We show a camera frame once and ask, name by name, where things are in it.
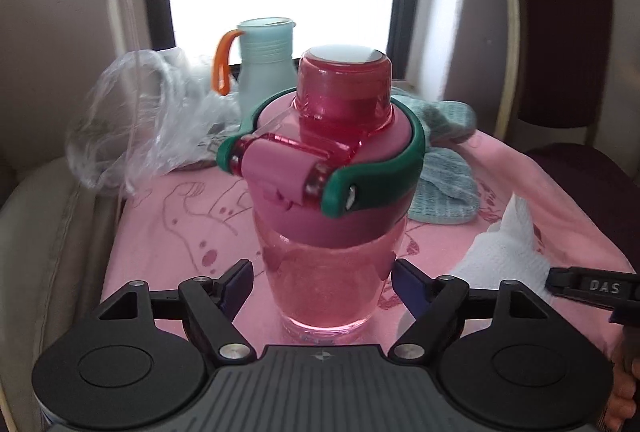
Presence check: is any person's right hand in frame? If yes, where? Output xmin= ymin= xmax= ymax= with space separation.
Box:
xmin=604 ymin=337 xmax=640 ymax=432

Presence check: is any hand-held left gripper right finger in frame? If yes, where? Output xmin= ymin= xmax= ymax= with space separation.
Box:
xmin=387 ymin=257 xmax=548 ymax=360

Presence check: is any beige sofa cushion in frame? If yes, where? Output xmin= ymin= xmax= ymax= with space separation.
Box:
xmin=0 ymin=157 xmax=128 ymax=432

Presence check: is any light blue ribbed towel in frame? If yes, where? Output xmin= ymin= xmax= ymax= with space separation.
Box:
xmin=407 ymin=146 xmax=497 ymax=226

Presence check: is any pink printed blanket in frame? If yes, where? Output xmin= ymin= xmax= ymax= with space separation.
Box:
xmin=100 ymin=132 xmax=640 ymax=363

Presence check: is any teal fluffy towel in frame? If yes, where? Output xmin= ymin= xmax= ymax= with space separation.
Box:
xmin=390 ymin=85 xmax=477 ymax=149

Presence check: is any dark red chair gold frame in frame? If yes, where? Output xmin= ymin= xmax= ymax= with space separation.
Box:
xmin=500 ymin=0 xmax=640 ymax=195

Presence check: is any clear plastic bag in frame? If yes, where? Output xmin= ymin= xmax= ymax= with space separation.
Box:
xmin=64 ymin=46 xmax=247 ymax=197

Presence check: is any pink water bottle green handle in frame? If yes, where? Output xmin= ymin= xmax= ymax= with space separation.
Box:
xmin=217 ymin=43 xmax=427 ymax=347

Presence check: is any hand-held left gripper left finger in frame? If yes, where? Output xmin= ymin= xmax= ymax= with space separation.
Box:
xmin=92 ymin=259 xmax=256 ymax=360

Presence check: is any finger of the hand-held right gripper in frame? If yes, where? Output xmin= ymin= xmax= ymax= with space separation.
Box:
xmin=544 ymin=265 xmax=640 ymax=313

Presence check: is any light blue bottle orange strap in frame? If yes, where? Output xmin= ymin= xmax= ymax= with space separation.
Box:
xmin=212 ymin=17 xmax=299 ymax=124

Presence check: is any white paper towel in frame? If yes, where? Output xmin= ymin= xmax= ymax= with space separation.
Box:
xmin=440 ymin=192 xmax=555 ymax=302

